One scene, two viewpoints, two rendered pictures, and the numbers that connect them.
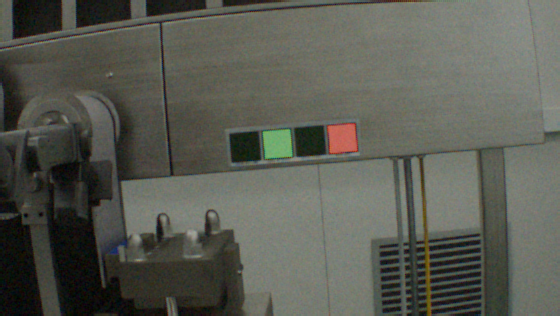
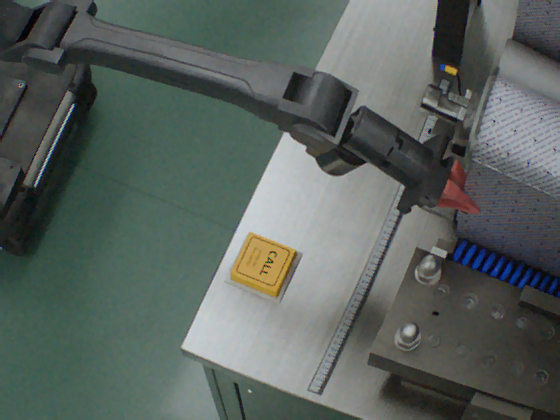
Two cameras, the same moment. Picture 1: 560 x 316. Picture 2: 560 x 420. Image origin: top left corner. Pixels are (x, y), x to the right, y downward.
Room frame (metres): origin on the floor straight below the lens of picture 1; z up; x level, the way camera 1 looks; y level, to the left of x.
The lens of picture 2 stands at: (1.77, -0.34, 2.54)
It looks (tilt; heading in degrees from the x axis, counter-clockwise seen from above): 66 degrees down; 113
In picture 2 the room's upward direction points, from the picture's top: 2 degrees counter-clockwise
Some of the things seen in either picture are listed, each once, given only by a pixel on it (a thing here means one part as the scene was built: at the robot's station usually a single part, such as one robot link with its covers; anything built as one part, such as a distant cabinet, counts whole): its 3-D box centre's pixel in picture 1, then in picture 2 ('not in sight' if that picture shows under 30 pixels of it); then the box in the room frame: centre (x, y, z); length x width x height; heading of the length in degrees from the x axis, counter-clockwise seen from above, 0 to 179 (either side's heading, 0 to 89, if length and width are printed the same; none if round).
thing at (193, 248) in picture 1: (192, 243); (409, 333); (1.73, 0.15, 1.05); 0.04 x 0.04 x 0.04
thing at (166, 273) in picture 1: (181, 261); (515, 351); (1.89, 0.19, 1.00); 0.40 x 0.16 x 0.06; 177
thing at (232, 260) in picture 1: (235, 276); (495, 417); (1.90, 0.10, 0.96); 0.10 x 0.03 x 0.11; 177
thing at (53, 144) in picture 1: (35, 149); (173, 62); (1.35, 0.32, 1.24); 0.43 x 0.11 x 0.06; 0
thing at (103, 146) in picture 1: (103, 175); (539, 222); (1.85, 0.31, 1.17); 0.23 x 0.01 x 0.18; 177
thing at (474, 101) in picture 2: (51, 133); (474, 115); (1.73, 0.38, 1.25); 0.07 x 0.02 x 0.07; 87
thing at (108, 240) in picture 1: (112, 252); (526, 262); (1.86, 0.31, 1.03); 0.23 x 0.01 x 0.09; 177
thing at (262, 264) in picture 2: not in sight; (263, 264); (1.50, 0.23, 0.91); 0.07 x 0.07 x 0.02; 87
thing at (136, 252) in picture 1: (135, 246); (429, 267); (1.72, 0.25, 1.05); 0.04 x 0.04 x 0.04
